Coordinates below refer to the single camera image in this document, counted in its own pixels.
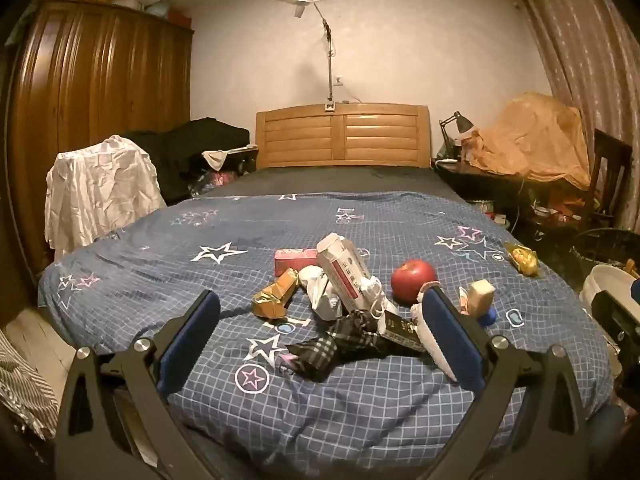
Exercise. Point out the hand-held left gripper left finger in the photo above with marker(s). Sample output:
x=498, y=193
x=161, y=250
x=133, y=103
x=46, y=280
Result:
x=192, y=332

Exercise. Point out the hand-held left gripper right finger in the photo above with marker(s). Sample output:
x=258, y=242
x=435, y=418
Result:
x=452, y=340

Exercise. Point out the white bucket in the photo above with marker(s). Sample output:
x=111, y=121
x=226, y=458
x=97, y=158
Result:
x=607, y=282

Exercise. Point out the beige wooden block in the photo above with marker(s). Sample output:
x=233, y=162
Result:
x=481, y=296

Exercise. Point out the gold wrapper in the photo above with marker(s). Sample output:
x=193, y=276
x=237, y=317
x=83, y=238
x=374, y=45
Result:
x=275, y=295

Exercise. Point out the white plastic bag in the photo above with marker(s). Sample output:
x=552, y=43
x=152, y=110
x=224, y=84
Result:
x=320, y=292

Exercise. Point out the small white wrapper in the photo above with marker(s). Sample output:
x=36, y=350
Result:
x=464, y=302

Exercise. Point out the small blue lid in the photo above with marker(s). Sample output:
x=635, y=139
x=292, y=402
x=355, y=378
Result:
x=487, y=318

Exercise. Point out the small black box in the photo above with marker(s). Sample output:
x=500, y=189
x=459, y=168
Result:
x=397, y=330

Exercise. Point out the red apple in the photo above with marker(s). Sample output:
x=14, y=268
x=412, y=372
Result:
x=412, y=280

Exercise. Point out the blue star printed blanket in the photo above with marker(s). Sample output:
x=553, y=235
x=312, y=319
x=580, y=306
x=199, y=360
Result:
x=150, y=270

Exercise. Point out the yellow snack packet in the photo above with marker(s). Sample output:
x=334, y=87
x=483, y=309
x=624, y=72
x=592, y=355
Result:
x=522, y=258

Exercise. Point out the black plaid cloth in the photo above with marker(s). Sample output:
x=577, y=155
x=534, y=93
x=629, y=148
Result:
x=330, y=345

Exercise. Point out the pink box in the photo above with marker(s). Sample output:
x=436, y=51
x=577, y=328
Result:
x=295, y=260

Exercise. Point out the white red carton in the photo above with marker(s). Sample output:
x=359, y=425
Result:
x=345, y=270

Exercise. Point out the pink cloth item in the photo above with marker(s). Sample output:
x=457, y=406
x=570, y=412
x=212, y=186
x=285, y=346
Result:
x=220, y=179

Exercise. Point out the cluttered dark desk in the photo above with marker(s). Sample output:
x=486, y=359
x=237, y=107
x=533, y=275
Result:
x=500, y=185

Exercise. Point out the dark wooden chair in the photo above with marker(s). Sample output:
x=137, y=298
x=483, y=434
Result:
x=610, y=155

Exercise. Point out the white crumpled cloth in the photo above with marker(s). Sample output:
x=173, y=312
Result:
x=100, y=185

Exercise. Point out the beige fabric piece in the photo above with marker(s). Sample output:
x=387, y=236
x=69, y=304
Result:
x=215, y=159

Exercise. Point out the striped cloth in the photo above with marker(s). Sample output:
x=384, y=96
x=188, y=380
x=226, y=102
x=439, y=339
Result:
x=25, y=390

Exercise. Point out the black cloth pile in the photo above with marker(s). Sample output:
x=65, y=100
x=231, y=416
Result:
x=200, y=140

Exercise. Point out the orange cloth pile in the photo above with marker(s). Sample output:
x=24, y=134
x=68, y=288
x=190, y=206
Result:
x=530, y=135

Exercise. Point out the black desk lamp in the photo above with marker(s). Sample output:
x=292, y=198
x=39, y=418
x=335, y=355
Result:
x=462, y=122

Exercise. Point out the wooden headboard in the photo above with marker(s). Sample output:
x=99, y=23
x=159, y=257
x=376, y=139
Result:
x=345, y=135

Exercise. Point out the striped pink curtain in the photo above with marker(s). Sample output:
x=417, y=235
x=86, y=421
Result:
x=585, y=60

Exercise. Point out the brown wooden wardrobe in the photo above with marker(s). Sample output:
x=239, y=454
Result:
x=100, y=85

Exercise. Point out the clamp-on holder pole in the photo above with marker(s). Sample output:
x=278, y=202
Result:
x=330, y=70

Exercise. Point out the red box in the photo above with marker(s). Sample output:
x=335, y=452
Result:
x=180, y=17

